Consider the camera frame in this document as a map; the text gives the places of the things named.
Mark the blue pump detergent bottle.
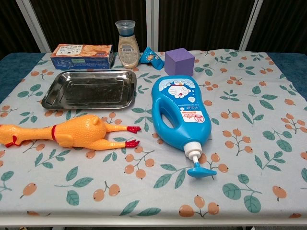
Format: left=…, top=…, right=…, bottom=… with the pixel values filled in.
left=151, top=75, right=218, bottom=179

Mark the orange rubber chicken toy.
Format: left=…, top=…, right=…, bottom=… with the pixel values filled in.
left=0, top=114, right=142, bottom=151

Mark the floral fruit print tablecloth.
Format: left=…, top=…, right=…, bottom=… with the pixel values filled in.
left=0, top=49, right=307, bottom=219

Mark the purple foam cube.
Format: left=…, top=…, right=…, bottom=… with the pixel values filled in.
left=164, top=47, right=195, bottom=77

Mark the stainless steel tray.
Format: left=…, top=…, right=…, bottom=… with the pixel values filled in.
left=41, top=69, right=137, bottom=110

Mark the orange and blue cookie box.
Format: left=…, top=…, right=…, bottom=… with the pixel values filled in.
left=49, top=44, right=115, bottom=70

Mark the white partition frame post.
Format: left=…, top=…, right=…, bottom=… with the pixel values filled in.
left=239, top=0, right=263, bottom=51
left=145, top=0, right=159, bottom=52
left=15, top=0, right=52, bottom=53

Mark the blue snack packet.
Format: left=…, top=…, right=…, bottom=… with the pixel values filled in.
left=139, top=46, right=165, bottom=70

